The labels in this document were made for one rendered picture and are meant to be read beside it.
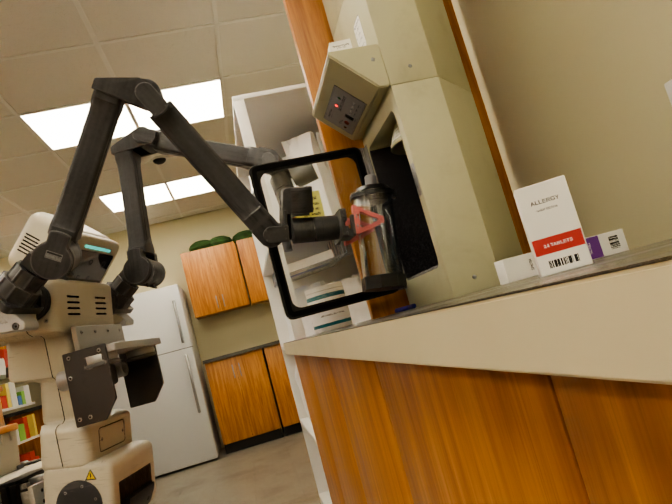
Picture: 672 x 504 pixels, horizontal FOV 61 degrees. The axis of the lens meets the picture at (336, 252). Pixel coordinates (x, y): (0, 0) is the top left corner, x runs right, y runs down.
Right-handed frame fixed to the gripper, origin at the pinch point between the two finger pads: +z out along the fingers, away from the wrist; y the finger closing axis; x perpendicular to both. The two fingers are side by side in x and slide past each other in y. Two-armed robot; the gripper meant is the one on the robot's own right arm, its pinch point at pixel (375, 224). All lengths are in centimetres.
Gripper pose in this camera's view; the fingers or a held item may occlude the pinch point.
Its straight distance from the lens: 132.9
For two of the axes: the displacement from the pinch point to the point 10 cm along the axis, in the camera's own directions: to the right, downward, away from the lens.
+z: 9.7, -0.9, 2.0
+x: 1.3, 9.8, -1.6
